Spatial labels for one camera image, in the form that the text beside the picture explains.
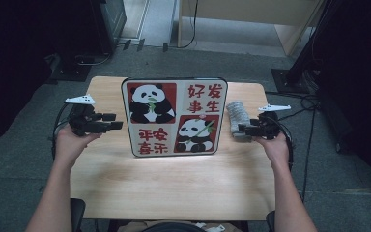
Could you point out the small black floor foot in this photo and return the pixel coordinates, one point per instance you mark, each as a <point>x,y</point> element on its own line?
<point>127,44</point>
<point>140,45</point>

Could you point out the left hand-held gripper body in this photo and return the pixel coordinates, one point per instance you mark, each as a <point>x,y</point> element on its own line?
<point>83,121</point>

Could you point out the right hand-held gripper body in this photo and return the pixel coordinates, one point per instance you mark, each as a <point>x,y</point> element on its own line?
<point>270,125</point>

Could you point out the person's left hand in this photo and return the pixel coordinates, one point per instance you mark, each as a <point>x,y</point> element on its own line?
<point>69,145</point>

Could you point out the black equipment cabinet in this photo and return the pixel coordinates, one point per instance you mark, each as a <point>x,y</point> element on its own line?
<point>108,22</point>

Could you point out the black stand base plate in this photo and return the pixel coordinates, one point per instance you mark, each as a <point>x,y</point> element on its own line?
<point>67,69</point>

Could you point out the black metal stand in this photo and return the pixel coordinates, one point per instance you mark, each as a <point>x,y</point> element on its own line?
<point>291,80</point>

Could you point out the black chair armrest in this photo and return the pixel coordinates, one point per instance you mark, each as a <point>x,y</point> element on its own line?
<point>270,222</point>
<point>78,216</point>

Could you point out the person's dark shirt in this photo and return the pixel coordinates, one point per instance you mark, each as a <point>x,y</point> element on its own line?
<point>174,229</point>

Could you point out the person's right hand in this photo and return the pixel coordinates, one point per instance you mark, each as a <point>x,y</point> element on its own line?
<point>277,150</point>

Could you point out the panda print board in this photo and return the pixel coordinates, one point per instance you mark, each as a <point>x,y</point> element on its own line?
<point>174,141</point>

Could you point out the small white object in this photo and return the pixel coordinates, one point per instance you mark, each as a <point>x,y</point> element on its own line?
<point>212,228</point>

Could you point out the dark curtain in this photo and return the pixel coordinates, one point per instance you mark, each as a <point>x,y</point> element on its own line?
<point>360,80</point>
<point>19,58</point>

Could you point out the light wooden cabinet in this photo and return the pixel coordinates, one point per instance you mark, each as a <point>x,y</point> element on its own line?
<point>238,8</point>

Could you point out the person's beige trousers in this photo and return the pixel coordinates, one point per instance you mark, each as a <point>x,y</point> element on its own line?
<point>132,227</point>

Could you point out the grey fluffy cloth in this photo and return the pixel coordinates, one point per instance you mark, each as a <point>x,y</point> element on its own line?
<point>238,112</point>

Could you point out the small black floor plug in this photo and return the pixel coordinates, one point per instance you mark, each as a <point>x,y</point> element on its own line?
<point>165,47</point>

